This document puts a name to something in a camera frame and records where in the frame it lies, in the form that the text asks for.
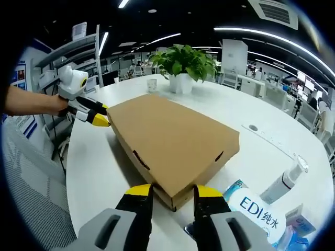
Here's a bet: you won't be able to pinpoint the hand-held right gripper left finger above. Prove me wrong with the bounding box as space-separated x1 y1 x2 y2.
66 184 154 251

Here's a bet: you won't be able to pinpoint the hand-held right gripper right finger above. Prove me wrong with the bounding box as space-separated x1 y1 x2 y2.
193 184 275 251

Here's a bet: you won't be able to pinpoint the blue white wet wipes pack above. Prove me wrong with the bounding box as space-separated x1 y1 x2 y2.
222 179 288 251

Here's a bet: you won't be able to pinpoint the blue patterned soft pack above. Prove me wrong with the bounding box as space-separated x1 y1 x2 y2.
272 227 315 251

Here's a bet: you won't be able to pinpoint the small white carton box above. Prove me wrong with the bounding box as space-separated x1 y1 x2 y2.
285 203 317 235

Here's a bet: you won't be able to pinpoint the white pump bottle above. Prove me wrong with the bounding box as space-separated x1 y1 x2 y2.
259 154 309 205

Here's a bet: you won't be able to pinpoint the brown cardboard shoe box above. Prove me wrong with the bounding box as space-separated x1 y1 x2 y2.
106 94 240 212

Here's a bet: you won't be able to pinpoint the person's left hand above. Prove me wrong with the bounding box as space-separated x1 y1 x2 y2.
43 93 71 117

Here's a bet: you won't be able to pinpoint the grey metal shelf rack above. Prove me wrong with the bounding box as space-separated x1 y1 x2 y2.
33 22 104 89

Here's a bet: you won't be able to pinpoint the blue white poster board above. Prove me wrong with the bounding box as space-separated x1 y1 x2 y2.
12 61 39 139

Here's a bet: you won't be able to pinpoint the small white cup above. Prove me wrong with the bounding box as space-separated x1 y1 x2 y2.
146 78 158 93

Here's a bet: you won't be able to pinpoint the grey mesh office chair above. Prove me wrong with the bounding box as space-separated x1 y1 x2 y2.
1 119 78 249

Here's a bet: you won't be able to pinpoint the green plant in white pot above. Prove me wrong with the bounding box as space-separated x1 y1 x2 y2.
149 43 218 95

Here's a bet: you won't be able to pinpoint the group of white office chairs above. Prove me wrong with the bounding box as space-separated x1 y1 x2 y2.
222 67 335 157

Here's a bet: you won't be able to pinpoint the long curved ceiling light strip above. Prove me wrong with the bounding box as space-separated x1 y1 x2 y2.
213 26 329 88

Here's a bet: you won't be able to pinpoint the ceiling air conditioner vent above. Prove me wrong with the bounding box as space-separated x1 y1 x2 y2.
247 0 299 31

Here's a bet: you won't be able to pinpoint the black cable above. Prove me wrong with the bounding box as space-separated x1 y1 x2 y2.
51 116 68 175

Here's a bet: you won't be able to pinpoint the wall display screens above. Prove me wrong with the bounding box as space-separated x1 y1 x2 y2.
295 70 324 101

